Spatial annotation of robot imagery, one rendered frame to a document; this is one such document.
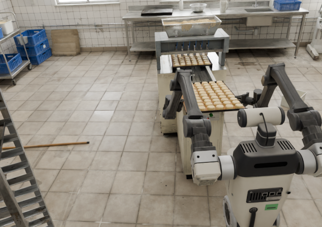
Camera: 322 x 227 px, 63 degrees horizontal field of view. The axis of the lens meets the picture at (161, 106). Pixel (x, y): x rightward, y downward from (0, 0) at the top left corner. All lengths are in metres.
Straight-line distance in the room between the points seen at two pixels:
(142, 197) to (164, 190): 0.21
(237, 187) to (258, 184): 0.07
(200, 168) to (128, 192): 1.69
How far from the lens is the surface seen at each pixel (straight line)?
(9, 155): 1.59
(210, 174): 0.97
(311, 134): 1.18
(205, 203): 2.48
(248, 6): 6.02
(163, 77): 2.75
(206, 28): 2.69
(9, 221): 1.91
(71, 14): 6.46
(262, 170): 1.04
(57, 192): 2.80
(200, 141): 1.02
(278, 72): 1.45
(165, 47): 2.72
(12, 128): 1.51
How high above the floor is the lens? 1.90
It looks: 30 degrees down
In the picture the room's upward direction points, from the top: 3 degrees counter-clockwise
